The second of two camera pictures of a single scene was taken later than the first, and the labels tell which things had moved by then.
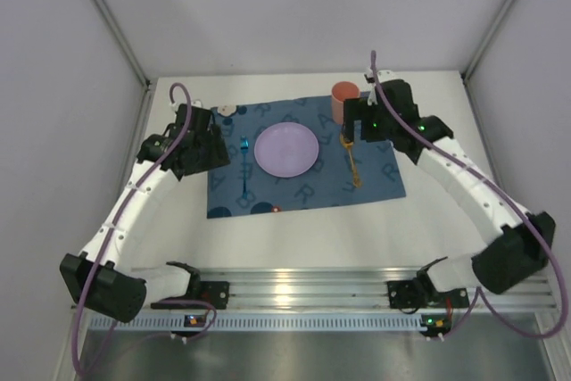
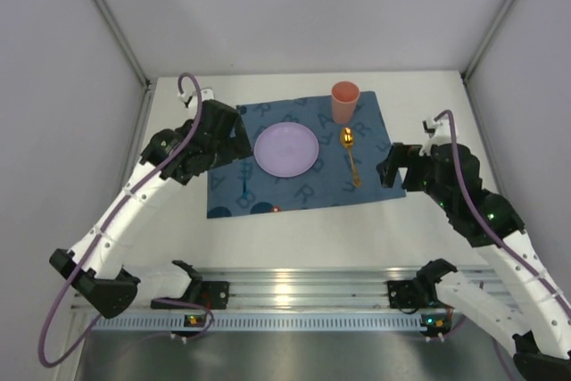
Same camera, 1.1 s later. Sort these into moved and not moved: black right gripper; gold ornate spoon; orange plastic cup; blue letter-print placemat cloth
Moved: black right gripper
Not moved: blue letter-print placemat cloth; gold ornate spoon; orange plastic cup
